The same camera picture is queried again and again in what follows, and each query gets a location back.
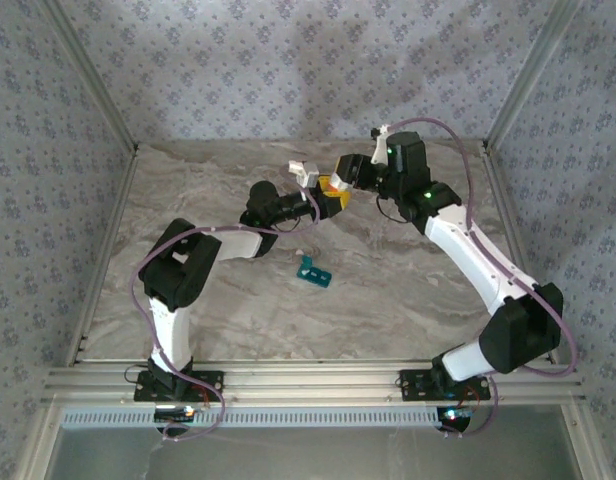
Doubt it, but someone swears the teal weekly pill organizer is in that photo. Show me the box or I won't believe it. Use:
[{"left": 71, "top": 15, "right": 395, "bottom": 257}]
[{"left": 294, "top": 254, "right": 336, "bottom": 291}]

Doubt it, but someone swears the grey metal lower panel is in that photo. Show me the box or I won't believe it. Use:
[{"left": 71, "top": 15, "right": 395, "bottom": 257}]
[{"left": 45, "top": 427, "right": 584, "bottom": 480}]

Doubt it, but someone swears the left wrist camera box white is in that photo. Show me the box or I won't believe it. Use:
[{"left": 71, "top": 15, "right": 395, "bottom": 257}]
[{"left": 287, "top": 159, "right": 321, "bottom": 191}]

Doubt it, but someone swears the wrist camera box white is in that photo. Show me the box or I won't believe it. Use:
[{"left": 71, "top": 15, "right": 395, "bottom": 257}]
[
  {"left": 287, "top": 159, "right": 321, "bottom": 191},
  {"left": 369, "top": 124, "right": 393, "bottom": 167}
]

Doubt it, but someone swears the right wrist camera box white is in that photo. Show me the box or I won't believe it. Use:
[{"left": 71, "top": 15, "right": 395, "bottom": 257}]
[{"left": 369, "top": 124, "right": 393, "bottom": 167}]

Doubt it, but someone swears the aluminium table side rail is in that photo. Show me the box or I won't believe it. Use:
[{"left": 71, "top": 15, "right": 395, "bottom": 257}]
[
  {"left": 480, "top": 143, "right": 560, "bottom": 364},
  {"left": 65, "top": 148, "right": 140, "bottom": 367}
]

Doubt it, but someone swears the aluminium frame post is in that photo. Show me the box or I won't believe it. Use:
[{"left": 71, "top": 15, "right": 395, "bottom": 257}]
[
  {"left": 37, "top": 0, "right": 140, "bottom": 154},
  {"left": 481, "top": 0, "right": 585, "bottom": 152}
]

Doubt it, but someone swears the aluminium mounting rail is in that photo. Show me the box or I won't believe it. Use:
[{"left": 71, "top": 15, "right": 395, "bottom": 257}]
[{"left": 40, "top": 360, "right": 587, "bottom": 406}]

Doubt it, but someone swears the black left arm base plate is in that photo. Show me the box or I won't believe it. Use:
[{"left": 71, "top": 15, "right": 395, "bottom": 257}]
[{"left": 133, "top": 369, "right": 225, "bottom": 404}]

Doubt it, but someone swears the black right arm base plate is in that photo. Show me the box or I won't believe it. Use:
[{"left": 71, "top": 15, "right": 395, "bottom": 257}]
[{"left": 398, "top": 368, "right": 492, "bottom": 403}]

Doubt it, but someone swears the grey slotted cable duct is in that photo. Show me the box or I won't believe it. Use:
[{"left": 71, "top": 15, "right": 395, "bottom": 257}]
[{"left": 57, "top": 405, "right": 447, "bottom": 430}]

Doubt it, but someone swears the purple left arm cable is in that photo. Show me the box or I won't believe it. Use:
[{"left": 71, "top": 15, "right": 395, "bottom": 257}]
[{"left": 130, "top": 185, "right": 323, "bottom": 442}]

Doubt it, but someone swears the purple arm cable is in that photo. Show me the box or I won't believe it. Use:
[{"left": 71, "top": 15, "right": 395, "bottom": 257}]
[
  {"left": 130, "top": 185, "right": 323, "bottom": 442},
  {"left": 387, "top": 116, "right": 580, "bottom": 439}
]

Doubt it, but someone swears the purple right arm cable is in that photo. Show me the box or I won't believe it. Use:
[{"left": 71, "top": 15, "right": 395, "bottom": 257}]
[{"left": 387, "top": 116, "right": 580, "bottom": 439}]

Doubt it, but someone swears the aluminium frame leg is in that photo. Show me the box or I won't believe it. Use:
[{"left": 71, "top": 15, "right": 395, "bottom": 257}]
[
  {"left": 15, "top": 404, "right": 64, "bottom": 480},
  {"left": 560, "top": 402, "right": 616, "bottom": 480}
]

